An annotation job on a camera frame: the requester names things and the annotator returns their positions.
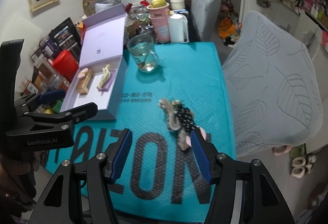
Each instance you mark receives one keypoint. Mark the white lavender gift box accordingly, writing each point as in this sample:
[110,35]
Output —
[102,45]

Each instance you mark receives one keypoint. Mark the black printed box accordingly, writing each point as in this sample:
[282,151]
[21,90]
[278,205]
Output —
[66,36]

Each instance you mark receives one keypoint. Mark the grey far chair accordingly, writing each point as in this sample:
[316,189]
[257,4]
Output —
[204,16]

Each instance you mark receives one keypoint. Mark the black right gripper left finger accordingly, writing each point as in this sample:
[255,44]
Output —
[60,202]

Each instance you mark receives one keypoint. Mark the yellow green fruit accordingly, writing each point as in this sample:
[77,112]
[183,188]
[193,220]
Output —
[158,3]

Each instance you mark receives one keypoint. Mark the gold flower hair clip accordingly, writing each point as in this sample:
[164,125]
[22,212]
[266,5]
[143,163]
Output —
[176,104]

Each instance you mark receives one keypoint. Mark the grey leaf pattern chair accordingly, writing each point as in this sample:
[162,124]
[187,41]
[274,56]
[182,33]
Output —
[273,89]

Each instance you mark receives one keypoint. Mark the pink stacked cups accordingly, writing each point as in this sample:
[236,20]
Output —
[159,20]

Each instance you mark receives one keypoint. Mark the cream hair claw clip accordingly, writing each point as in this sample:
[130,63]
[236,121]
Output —
[106,76]

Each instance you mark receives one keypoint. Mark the glass mug with water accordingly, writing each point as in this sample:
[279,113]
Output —
[141,48]

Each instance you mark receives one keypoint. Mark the red canister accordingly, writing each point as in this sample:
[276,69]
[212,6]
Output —
[66,64]

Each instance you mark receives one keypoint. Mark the clear jar brown contents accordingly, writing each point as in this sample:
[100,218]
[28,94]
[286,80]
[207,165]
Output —
[28,87]

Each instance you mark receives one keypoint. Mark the teal bubble mailer mat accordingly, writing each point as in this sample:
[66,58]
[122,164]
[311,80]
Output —
[159,180]

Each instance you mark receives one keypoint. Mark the purple box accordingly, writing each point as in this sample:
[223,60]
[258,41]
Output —
[109,82]

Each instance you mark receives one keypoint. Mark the pink round compact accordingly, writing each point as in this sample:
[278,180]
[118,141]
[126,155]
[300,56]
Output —
[83,73]

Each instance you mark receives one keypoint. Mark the pink round mirror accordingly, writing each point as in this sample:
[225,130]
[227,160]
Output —
[200,132]

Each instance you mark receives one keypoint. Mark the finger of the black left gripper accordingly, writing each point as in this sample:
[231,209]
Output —
[31,102]
[33,124]

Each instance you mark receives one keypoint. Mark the gold rectangular box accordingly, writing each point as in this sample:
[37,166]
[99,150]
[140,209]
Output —
[84,84]

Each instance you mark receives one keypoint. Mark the black polka dot scrunchie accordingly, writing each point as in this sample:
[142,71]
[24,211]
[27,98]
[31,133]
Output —
[186,118]

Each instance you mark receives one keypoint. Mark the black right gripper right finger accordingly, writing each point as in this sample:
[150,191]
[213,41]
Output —
[262,200]

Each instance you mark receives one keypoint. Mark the gold spoon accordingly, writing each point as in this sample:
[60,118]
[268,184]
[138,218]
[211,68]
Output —
[144,59]

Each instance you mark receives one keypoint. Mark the grey marble claw clip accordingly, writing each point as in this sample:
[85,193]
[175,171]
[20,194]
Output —
[172,121]

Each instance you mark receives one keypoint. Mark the white paper towel roll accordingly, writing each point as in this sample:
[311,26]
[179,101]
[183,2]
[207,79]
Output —
[178,28]

